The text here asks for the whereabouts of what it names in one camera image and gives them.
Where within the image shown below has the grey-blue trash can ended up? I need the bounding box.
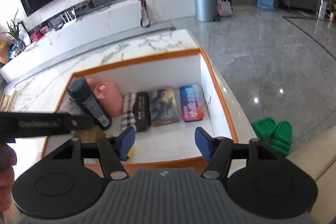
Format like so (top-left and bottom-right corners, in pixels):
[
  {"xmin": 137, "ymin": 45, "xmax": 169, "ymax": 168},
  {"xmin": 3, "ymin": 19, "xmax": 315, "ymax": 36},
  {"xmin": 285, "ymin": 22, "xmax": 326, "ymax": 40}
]
[{"xmin": 194, "ymin": 0, "xmax": 218, "ymax": 22}]

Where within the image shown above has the person's left hand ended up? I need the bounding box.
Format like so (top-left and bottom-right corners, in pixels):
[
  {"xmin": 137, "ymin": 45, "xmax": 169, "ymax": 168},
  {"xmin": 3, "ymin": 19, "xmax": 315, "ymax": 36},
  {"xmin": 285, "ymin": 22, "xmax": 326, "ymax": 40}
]
[{"xmin": 0, "ymin": 145, "xmax": 17, "ymax": 211}]

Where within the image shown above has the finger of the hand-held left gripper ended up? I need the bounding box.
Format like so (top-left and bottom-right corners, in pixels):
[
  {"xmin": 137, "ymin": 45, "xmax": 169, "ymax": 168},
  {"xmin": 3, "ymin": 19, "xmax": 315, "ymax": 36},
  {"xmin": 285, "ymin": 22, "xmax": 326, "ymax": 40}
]
[{"xmin": 71, "ymin": 115, "xmax": 95, "ymax": 132}]

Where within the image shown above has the orange cardboard box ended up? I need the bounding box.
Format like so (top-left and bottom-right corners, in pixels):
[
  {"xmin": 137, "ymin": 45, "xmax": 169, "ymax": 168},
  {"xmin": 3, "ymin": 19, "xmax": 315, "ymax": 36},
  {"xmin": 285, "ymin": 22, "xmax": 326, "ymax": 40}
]
[{"xmin": 42, "ymin": 48, "xmax": 239, "ymax": 181}]

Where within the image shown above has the gold square box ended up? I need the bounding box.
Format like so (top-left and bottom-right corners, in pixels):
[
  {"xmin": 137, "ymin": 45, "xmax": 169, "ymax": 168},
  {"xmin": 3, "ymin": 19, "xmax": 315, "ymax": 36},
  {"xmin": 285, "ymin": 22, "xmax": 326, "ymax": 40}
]
[{"xmin": 77, "ymin": 126, "xmax": 106, "ymax": 145}]

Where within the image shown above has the green potted plant glass vase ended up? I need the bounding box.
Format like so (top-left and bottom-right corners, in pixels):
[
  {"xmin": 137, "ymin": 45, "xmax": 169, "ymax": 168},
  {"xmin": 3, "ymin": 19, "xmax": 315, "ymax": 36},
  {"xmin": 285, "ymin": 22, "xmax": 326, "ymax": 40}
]
[{"xmin": 1, "ymin": 9, "xmax": 27, "ymax": 48}]

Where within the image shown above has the gold vase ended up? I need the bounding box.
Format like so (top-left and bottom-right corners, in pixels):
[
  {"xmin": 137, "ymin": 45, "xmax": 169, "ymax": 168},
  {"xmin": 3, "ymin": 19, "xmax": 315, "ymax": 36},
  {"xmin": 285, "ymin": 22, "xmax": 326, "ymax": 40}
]
[{"xmin": 0, "ymin": 40, "xmax": 9, "ymax": 64}]

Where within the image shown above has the yellow tape measure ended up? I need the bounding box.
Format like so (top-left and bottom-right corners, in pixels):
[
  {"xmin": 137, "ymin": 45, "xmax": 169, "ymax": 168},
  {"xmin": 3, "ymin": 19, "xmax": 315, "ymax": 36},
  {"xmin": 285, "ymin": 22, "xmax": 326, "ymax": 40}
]
[{"xmin": 125, "ymin": 146, "xmax": 136, "ymax": 162}]

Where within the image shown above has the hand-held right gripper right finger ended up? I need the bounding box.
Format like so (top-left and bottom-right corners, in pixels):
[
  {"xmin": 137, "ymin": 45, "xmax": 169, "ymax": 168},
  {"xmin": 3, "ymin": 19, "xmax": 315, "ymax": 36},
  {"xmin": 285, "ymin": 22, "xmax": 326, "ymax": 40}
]
[{"xmin": 195, "ymin": 127, "xmax": 280, "ymax": 179}]

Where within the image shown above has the green slipper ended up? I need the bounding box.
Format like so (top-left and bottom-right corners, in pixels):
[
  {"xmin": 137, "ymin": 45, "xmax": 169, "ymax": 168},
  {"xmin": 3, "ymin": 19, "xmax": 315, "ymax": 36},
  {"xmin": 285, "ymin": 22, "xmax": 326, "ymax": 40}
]
[
  {"xmin": 251, "ymin": 117, "xmax": 277, "ymax": 142},
  {"xmin": 268, "ymin": 121, "xmax": 293, "ymax": 157}
]

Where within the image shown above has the illustrated card box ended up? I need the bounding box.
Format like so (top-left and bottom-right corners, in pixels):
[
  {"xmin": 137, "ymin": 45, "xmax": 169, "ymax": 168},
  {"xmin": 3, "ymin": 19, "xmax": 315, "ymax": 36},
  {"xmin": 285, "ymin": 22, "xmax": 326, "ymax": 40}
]
[{"xmin": 148, "ymin": 86, "xmax": 180, "ymax": 127}]

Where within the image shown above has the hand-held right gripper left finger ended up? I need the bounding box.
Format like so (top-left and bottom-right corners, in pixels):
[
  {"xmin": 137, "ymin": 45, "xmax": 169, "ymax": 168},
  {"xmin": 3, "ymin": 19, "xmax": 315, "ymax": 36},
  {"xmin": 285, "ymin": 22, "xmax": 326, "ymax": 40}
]
[{"xmin": 51, "ymin": 126, "xmax": 135, "ymax": 180}]

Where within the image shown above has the marble television console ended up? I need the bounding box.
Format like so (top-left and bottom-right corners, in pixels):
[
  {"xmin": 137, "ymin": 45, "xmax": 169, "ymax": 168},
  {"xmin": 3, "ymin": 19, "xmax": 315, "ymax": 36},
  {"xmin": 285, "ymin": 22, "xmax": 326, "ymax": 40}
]
[{"xmin": 0, "ymin": 0, "xmax": 200, "ymax": 83}]

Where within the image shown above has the plaid zip case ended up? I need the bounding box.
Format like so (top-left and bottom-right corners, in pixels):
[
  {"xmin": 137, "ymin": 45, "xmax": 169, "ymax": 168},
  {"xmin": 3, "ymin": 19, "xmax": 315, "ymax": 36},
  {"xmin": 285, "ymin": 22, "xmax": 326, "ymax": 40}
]
[{"xmin": 121, "ymin": 92, "xmax": 151, "ymax": 132}]

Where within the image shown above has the woven checkered bag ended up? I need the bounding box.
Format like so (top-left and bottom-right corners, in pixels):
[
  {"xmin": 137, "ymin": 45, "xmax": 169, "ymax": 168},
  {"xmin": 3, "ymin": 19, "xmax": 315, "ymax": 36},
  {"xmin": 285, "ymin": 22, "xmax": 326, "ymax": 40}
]
[{"xmin": 217, "ymin": 0, "xmax": 233, "ymax": 16}]

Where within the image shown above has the red and blue tin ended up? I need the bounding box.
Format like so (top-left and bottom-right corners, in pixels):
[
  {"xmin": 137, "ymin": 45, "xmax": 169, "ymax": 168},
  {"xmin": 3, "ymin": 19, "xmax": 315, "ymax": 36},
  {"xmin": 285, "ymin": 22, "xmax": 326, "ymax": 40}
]
[{"xmin": 179, "ymin": 84, "xmax": 206, "ymax": 123}]

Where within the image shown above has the large pink bottle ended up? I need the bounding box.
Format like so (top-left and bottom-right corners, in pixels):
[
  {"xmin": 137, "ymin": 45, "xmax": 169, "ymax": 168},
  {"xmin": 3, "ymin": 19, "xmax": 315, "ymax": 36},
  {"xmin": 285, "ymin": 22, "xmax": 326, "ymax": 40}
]
[{"xmin": 91, "ymin": 79, "xmax": 123, "ymax": 117}]

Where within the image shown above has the black tube bottle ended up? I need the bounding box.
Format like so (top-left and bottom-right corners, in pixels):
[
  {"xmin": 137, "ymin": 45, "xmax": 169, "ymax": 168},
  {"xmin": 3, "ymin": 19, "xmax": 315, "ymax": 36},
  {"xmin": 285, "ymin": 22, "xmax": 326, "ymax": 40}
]
[{"xmin": 68, "ymin": 76, "xmax": 113, "ymax": 131}]

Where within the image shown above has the white router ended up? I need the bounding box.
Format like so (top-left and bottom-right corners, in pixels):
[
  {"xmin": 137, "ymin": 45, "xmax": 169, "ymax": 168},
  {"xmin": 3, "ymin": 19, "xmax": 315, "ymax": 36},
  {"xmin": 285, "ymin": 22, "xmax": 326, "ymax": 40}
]
[{"xmin": 60, "ymin": 10, "xmax": 76, "ymax": 26}]

